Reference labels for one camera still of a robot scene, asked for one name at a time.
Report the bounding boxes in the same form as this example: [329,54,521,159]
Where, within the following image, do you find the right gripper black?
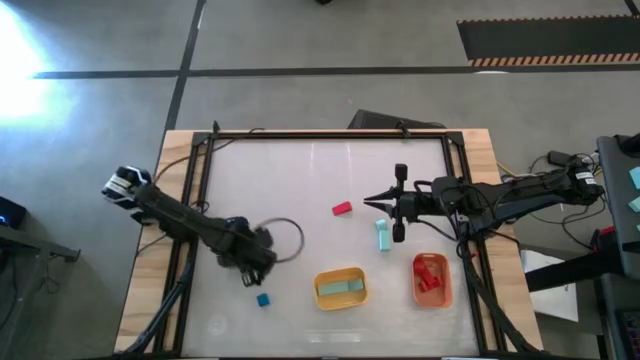
[363,163,436,244]

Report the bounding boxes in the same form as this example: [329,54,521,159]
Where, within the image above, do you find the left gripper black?
[224,225,277,288]

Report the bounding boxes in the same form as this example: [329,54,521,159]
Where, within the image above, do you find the black flat box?
[347,108,448,132]

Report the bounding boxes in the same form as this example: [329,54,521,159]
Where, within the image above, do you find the yellow plastic bin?
[313,266,370,312]

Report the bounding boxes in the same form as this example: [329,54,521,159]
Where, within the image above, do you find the orange plastic bin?
[411,251,455,310]

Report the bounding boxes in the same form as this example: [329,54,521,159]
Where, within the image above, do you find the black power adapter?
[547,149,575,167]

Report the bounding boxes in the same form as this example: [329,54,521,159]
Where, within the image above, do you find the white paper sheet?
[519,248,581,324]

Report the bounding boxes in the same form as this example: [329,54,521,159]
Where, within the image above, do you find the black stand bar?
[524,247,626,294]

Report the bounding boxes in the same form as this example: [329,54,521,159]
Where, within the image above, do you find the dark metal desk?
[0,222,82,351]

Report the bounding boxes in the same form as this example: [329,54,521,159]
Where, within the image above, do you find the red clamp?
[591,225,617,252]

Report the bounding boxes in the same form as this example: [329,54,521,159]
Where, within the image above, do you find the black hazard-striped floor mat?
[456,14,640,68]

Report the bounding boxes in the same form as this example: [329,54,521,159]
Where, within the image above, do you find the dark side table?
[596,133,640,266]

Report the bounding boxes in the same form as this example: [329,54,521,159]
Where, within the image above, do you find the black computer with blue light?
[0,195,28,230]

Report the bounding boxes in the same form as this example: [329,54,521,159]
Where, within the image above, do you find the dark grey cabinet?
[597,272,640,360]

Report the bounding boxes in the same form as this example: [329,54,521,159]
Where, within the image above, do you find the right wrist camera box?
[430,174,464,201]

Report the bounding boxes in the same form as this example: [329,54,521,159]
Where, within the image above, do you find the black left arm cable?
[256,216,306,265]

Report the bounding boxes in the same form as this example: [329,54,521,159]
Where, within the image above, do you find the black table frame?
[117,121,544,359]

